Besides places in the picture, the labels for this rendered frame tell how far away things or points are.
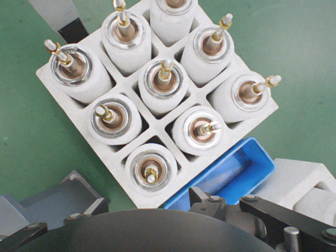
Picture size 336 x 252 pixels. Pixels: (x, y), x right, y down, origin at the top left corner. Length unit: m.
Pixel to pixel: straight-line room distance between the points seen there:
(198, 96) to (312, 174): 0.32
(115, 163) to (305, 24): 0.77
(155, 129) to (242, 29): 0.49
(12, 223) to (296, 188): 0.54
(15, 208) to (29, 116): 0.38
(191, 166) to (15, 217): 0.31
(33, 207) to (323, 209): 0.54
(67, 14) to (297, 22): 0.72
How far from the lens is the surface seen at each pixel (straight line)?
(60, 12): 0.54
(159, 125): 0.44
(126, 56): 0.41
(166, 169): 0.37
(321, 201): 0.54
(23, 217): 0.39
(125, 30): 0.40
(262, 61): 0.77
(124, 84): 0.46
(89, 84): 0.40
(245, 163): 0.69
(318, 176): 0.59
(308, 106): 0.82
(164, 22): 0.45
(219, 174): 0.66
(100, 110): 0.29
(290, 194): 0.55
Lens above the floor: 0.62
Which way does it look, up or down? 83 degrees down
